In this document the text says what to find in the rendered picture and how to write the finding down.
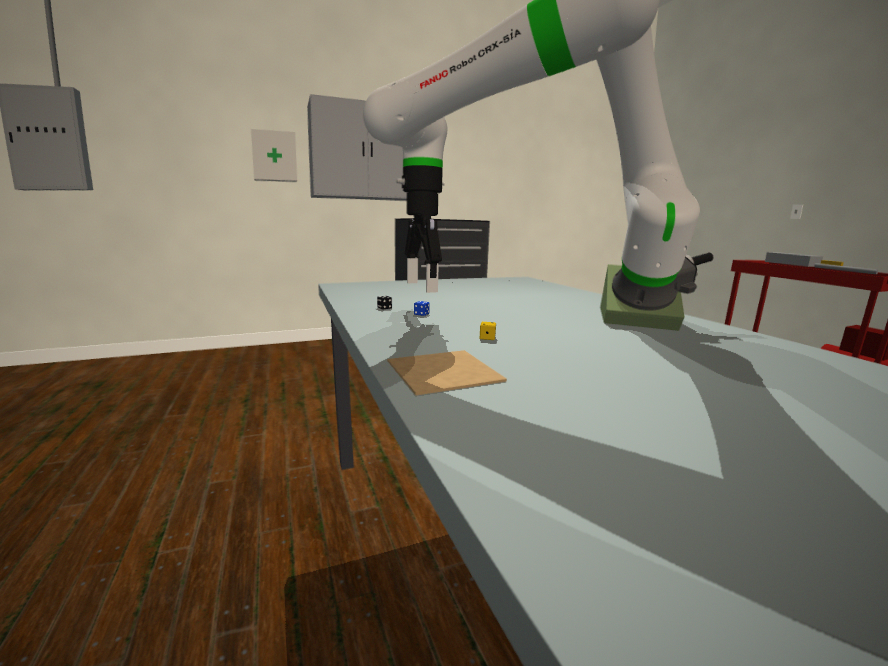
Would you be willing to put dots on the yellow die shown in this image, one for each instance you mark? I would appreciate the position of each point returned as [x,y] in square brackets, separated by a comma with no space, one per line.
[487,330]

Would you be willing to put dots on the tan square mat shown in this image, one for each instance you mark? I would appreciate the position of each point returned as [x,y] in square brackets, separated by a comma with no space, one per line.
[438,372]

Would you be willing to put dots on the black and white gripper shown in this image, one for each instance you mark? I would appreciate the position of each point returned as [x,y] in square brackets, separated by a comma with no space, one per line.
[422,206]

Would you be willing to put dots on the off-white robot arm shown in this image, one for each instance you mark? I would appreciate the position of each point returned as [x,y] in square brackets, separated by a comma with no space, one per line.
[544,38]

